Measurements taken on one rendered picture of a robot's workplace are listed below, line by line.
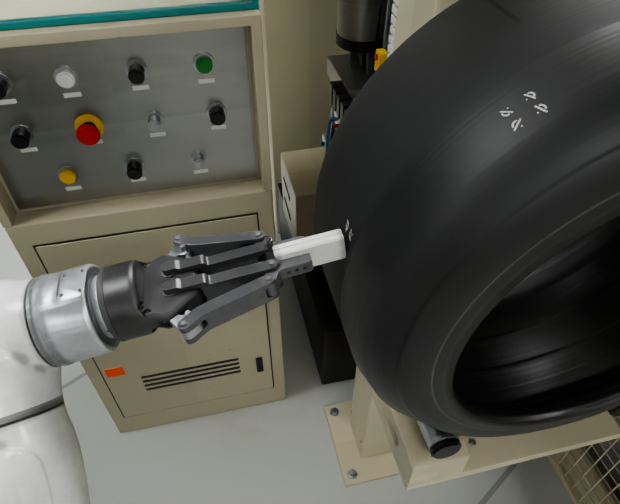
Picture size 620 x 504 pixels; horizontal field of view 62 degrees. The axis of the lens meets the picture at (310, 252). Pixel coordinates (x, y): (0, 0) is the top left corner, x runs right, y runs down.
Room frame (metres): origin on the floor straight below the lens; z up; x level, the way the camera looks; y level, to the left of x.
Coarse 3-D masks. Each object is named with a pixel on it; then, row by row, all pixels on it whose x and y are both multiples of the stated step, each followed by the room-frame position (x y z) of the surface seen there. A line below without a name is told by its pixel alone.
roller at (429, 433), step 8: (424, 424) 0.34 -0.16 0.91; (424, 432) 0.33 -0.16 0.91; (432, 432) 0.33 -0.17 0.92; (440, 432) 0.32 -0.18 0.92; (432, 440) 0.32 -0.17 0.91; (440, 440) 0.31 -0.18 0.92; (448, 440) 0.31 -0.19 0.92; (456, 440) 0.31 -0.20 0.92; (432, 448) 0.31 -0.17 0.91; (440, 448) 0.30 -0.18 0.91; (448, 448) 0.31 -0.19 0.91; (456, 448) 0.31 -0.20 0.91; (432, 456) 0.30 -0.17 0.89; (440, 456) 0.30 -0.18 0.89; (448, 456) 0.31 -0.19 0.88
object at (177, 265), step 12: (228, 252) 0.36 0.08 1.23; (240, 252) 0.36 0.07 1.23; (252, 252) 0.36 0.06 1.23; (264, 252) 0.36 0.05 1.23; (168, 264) 0.35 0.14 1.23; (180, 264) 0.35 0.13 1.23; (192, 264) 0.35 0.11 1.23; (204, 264) 0.35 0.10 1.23; (216, 264) 0.35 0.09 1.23; (228, 264) 0.35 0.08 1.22; (240, 264) 0.35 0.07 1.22
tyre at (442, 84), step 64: (512, 0) 0.48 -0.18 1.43; (576, 0) 0.45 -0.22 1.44; (384, 64) 0.51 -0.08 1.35; (448, 64) 0.44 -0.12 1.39; (512, 64) 0.40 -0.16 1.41; (576, 64) 0.37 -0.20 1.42; (384, 128) 0.43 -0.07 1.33; (448, 128) 0.37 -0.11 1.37; (576, 128) 0.32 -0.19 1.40; (320, 192) 0.47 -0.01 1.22; (384, 192) 0.36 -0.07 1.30; (448, 192) 0.32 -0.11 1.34; (512, 192) 0.30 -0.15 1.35; (576, 192) 0.29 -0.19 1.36; (384, 256) 0.32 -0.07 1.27; (448, 256) 0.29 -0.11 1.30; (512, 256) 0.28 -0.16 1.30; (576, 256) 0.60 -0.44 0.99; (384, 320) 0.29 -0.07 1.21; (448, 320) 0.27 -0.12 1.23; (512, 320) 0.52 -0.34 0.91; (576, 320) 0.50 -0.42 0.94; (384, 384) 0.29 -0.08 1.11; (448, 384) 0.27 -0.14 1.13; (512, 384) 0.41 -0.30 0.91; (576, 384) 0.40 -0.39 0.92
